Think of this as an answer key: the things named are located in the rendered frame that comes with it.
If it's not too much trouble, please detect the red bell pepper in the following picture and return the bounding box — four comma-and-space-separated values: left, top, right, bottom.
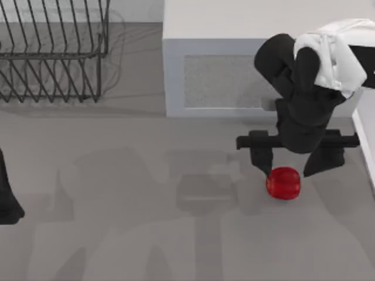
265, 166, 302, 201

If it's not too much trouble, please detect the grey speckled cabinet panel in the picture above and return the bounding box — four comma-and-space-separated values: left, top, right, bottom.
183, 54, 272, 109

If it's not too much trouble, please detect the white cabinet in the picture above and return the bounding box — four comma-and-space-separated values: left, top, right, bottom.
162, 0, 375, 118

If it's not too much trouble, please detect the dark wire dish rack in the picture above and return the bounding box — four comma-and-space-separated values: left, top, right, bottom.
0, 0, 112, 104

